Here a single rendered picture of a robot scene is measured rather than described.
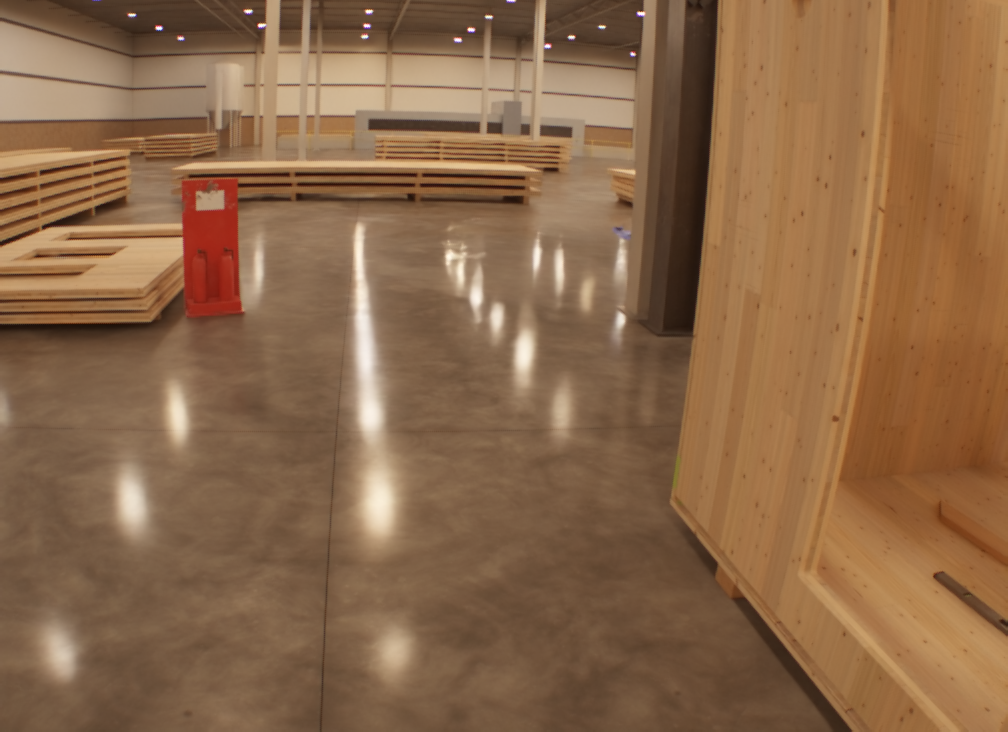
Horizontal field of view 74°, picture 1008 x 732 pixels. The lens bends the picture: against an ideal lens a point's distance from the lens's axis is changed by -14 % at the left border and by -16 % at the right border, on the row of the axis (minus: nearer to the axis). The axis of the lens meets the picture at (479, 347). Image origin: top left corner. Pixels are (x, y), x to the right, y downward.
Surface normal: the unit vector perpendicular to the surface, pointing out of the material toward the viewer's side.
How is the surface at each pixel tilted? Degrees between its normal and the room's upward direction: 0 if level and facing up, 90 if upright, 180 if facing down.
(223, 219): 90
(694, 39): 90
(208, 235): 90
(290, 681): 0
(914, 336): 90
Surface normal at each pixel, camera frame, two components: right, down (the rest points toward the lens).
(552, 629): 0.04, -0.96
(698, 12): 0.16, 0.29
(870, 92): -0.99, 0.00
